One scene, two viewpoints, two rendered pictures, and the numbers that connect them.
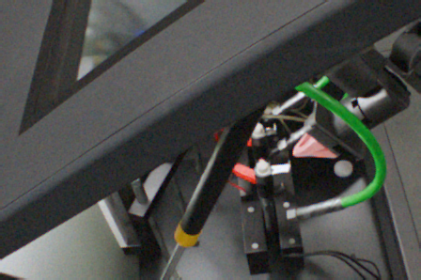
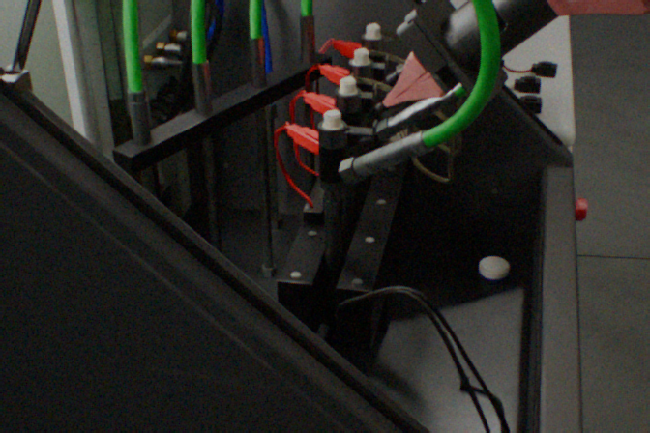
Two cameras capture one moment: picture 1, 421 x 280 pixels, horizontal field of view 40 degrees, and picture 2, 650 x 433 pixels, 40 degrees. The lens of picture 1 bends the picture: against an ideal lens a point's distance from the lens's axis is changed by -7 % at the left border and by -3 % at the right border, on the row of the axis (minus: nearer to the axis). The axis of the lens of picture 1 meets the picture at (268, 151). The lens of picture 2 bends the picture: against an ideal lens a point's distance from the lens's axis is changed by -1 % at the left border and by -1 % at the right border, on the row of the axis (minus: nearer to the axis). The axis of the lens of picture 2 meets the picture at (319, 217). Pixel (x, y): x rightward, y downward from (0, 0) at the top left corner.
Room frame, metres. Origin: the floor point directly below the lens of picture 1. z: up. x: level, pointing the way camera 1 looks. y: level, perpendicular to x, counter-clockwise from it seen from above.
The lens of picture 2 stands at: (-0.17, -0.15, 1.53)
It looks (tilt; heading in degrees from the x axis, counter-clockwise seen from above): 32 degrees down; 13
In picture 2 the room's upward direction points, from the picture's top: 1 degrees counter-clockwise
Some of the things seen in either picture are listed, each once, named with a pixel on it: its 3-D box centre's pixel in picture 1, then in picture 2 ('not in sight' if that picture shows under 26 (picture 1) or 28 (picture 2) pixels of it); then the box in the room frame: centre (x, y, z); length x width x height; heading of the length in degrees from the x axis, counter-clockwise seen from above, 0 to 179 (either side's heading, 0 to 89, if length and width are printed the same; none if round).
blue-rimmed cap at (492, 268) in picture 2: (343, 168); (493, 269); (0.81, -0.16, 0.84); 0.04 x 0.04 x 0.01
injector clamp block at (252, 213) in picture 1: (267, 196); (353, 252); (0.72, 0.01, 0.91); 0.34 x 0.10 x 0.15; 0
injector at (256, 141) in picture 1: (270, 171); (357, 179); (0.68, 0.00, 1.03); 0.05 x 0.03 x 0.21; 90
